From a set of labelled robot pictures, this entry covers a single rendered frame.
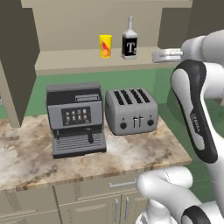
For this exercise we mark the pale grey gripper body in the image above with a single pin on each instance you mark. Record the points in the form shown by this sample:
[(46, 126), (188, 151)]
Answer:
[(166, 56)]

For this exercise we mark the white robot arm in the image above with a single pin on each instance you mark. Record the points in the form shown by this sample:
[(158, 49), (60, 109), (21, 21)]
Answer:
[(190, 96)]

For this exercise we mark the black-labelled liquor bottle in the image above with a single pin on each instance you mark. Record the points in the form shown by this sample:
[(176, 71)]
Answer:
[(129, 43)]

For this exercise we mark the yellow cup with red print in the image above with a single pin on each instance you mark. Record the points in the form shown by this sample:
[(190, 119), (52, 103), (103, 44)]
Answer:
[(105, 45)]

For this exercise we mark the grey four-slot toaster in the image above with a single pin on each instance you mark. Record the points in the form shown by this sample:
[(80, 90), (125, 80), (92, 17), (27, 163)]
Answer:
[(131, 113)]

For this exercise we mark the grey coffee machine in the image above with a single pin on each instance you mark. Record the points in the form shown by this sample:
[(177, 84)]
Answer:
[(76, 122)]

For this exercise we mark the beige drawer front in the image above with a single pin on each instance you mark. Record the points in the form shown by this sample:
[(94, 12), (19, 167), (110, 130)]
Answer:
[(93, 186)]

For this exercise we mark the beige base cupboard door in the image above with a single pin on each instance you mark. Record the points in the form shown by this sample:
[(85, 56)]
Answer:
[(87, 211), (135, 208)]

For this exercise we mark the beige base cupboard front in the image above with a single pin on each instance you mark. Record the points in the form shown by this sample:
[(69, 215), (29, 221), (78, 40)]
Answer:
[(32, 204)]

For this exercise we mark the beige wall cabinet door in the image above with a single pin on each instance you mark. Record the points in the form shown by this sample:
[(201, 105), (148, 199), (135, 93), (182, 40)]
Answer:
[(207, 14), (17, 43)]

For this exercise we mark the beige wall cabinet body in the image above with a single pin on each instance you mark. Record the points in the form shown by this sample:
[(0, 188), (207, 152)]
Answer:
[(75, 29)]

